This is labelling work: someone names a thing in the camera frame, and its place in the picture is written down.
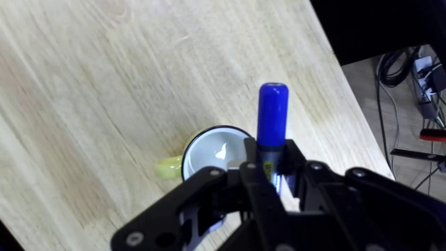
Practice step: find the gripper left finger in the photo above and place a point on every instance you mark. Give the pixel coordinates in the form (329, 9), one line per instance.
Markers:
(195, 195)

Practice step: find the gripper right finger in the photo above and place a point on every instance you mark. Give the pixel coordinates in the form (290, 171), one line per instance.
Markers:
(369, 195)

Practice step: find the blue marker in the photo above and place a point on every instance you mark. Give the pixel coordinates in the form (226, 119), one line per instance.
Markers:
(272, 115)

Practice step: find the yellow mug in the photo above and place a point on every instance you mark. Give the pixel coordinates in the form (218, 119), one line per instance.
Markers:
(209, 150)

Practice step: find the stand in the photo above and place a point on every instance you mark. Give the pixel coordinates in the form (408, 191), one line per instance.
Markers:
(416, 154)

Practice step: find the red and black tool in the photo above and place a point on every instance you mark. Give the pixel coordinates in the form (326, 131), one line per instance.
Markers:
(433, 135)

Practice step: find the white power strip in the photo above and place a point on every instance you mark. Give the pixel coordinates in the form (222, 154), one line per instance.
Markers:
(423, 75)

